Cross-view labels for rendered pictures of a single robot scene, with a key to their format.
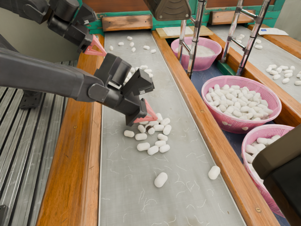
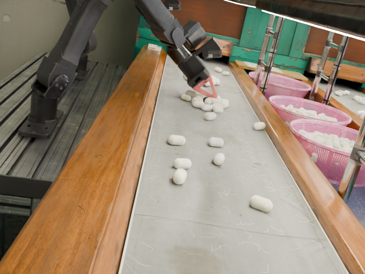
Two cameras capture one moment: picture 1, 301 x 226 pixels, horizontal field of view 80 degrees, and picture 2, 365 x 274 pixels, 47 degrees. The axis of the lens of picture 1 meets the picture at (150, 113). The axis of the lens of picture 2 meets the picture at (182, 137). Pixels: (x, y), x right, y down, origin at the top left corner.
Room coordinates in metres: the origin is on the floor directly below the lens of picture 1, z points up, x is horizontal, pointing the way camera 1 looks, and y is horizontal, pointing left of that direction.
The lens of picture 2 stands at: (-0.87, -0.08, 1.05)
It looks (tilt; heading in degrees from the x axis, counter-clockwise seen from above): 19 degrees down; 6
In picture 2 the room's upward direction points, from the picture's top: 12 degrees clockwise
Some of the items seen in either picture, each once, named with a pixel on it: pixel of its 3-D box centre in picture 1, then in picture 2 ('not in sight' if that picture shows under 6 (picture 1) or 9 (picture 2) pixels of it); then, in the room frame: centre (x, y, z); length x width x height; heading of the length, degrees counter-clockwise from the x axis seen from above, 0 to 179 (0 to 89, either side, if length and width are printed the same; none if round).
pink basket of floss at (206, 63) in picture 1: (194, 54); (276, 90); (0.94, -0.24, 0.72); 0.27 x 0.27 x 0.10
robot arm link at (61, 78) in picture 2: not in sight; (49, 82); (0.08, 0.37, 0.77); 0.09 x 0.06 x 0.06; 51
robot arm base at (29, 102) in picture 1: (30, 86); (78, 63); (0.65, 0.53, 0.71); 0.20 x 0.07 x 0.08; 15
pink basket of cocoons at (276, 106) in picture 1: (235, 105); (305, 121); (0.51, -0.32, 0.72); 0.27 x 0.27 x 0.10
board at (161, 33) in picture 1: (183, 31); (269, 70); (1.16, -0.21, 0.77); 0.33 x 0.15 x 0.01; 100
